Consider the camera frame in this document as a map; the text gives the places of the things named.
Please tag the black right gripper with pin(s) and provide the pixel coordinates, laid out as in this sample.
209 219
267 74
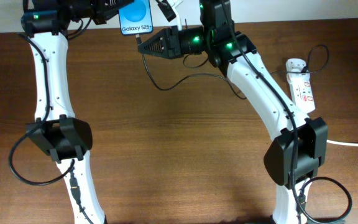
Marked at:
174 42

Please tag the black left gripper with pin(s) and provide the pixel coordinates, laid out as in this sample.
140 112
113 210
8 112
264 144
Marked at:
101 11

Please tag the blue Galaxy smartphone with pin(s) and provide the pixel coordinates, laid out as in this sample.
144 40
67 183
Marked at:
136 18

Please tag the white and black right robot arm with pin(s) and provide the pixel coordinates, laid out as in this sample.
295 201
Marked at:
298 147

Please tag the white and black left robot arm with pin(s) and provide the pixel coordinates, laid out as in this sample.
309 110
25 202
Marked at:
56 131

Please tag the white charger plug adapter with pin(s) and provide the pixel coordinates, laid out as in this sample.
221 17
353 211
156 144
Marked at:
295 65

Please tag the white power strip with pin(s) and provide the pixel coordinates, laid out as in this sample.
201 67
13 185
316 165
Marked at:
301 92

